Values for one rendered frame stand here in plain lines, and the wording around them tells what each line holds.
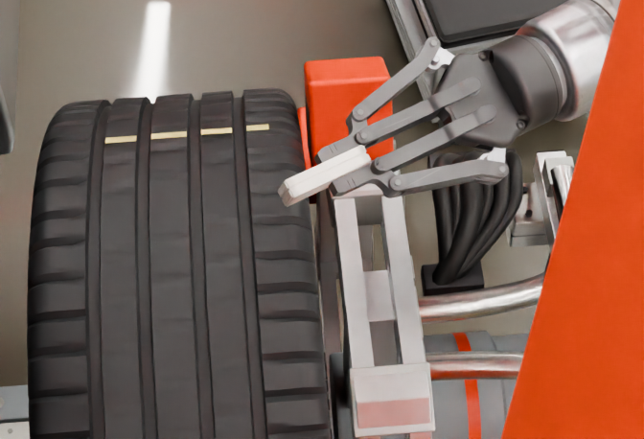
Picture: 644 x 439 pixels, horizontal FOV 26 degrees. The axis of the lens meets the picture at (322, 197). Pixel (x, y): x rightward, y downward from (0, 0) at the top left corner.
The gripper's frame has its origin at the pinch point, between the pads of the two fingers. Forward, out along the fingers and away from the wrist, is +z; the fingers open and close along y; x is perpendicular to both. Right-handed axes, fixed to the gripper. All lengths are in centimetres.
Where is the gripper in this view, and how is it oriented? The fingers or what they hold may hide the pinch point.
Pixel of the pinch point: (324, 175)
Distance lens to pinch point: 107.3
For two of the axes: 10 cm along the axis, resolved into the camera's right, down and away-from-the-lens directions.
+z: -8.6, 4.1, -3.0
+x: 2.1, -2.5, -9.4
